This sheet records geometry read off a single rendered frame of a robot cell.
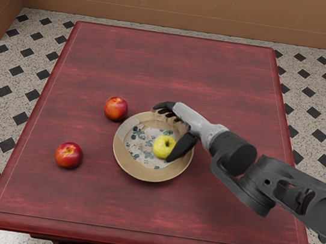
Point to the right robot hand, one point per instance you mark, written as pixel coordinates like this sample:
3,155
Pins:
188,118

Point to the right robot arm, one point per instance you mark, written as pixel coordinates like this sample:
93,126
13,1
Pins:
267,176

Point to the tan patterned plate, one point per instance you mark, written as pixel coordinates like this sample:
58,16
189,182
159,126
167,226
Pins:
134,154

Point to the yellow apple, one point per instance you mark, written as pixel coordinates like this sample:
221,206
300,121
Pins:
162,147

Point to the red apple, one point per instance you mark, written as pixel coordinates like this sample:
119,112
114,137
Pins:
115,108
68,155

